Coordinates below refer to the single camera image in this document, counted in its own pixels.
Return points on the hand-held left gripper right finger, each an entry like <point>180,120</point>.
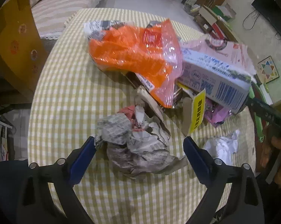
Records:
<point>196,161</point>

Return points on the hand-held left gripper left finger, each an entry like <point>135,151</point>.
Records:
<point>82,163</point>

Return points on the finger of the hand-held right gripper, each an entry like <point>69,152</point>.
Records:
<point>264,110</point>

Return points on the white blue toothpaste box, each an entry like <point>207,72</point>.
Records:
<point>215,84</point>

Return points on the newspaper ball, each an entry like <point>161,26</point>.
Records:
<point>135,144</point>

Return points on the person's right hand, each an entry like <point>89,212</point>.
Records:
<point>274,158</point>

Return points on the crumpled white paper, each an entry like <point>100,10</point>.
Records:
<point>222,147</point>

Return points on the star checkers board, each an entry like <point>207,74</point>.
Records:
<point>268,71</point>

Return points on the purple wrapper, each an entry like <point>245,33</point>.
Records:
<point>216,114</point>

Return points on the yellow printed packet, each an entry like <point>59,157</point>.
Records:
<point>197,112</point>

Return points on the yellow checked tablecloth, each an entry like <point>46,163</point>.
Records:
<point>72,93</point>

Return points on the person's dark blue clothing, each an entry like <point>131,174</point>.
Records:
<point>7,191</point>

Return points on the beige television stand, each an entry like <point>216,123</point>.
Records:
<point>224,31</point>

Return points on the red flat box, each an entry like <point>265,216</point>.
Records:
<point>218,30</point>

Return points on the black television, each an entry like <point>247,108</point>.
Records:
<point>272,14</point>

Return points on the open cardboard box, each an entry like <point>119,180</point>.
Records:
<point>219,12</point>

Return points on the orange plastic bag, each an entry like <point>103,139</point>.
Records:
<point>135,56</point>

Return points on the white grey printed packet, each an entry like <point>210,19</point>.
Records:
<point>96,29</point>

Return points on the brown cardboard box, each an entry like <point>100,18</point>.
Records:
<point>16,42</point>

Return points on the striped sofa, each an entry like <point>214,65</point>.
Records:
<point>65,7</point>

